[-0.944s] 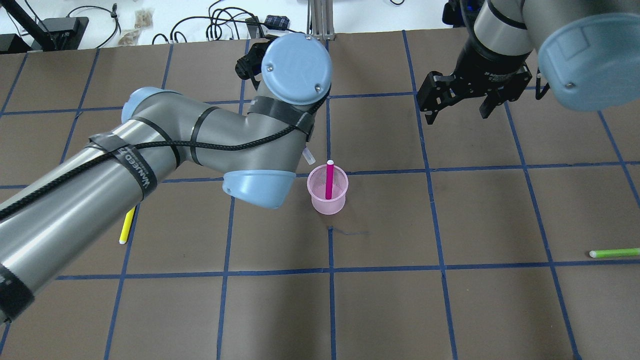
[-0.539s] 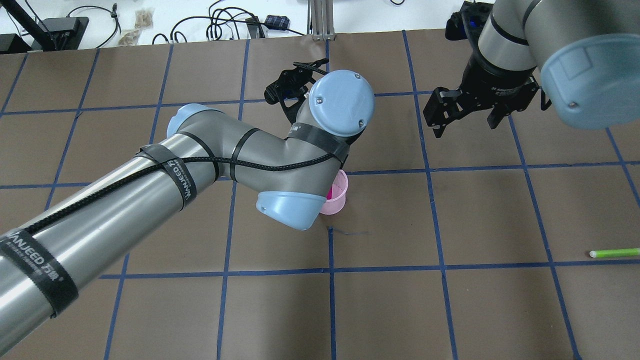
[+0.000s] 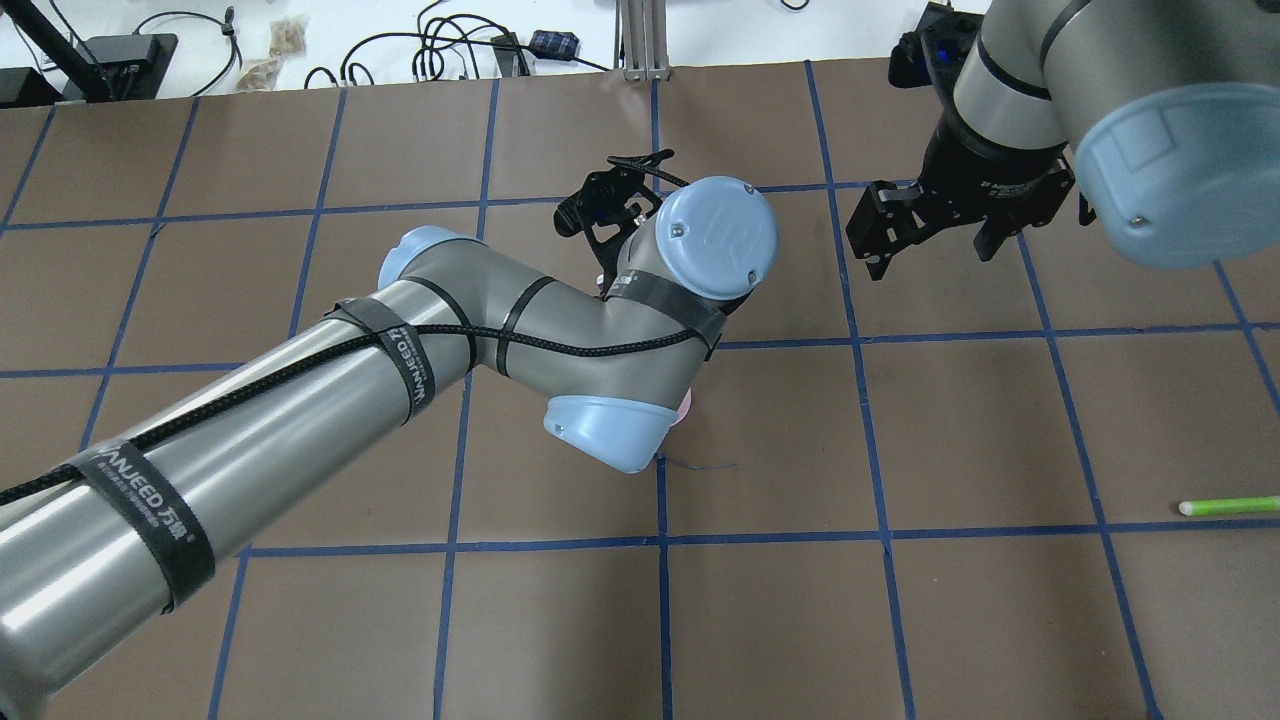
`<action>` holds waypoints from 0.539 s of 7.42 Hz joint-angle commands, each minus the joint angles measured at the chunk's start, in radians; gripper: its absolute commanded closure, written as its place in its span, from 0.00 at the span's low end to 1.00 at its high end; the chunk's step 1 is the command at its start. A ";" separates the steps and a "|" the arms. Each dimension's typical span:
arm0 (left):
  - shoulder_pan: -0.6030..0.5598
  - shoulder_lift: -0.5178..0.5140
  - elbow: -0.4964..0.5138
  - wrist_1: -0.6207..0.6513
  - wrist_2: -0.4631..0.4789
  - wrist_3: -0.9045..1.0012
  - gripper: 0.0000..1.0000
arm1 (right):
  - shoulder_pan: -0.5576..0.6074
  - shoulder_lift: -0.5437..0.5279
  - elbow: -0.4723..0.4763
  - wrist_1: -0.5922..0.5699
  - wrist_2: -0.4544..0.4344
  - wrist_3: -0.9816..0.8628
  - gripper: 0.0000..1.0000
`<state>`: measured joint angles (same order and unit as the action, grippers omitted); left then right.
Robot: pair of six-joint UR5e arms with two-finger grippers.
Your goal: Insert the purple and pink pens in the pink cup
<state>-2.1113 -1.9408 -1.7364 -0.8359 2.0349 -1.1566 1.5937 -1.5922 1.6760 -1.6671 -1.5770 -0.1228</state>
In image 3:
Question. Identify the pink mesh cup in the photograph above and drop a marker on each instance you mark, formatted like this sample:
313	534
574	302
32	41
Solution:
683	409

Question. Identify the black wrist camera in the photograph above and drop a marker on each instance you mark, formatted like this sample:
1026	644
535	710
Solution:
612	204

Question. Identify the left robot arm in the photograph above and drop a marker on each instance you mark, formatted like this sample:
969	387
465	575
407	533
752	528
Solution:
136	524

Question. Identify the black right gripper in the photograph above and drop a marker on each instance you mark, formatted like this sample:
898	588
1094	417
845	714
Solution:
985	178

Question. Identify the green highlighter pen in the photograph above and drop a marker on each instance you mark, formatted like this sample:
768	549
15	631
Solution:
1216	507

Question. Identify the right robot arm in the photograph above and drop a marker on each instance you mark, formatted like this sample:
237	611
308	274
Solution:
1169	109

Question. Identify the aluminium frame post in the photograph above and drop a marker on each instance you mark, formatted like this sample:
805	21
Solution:
641	46

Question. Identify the black box device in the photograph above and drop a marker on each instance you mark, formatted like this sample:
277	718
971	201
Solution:
134	66

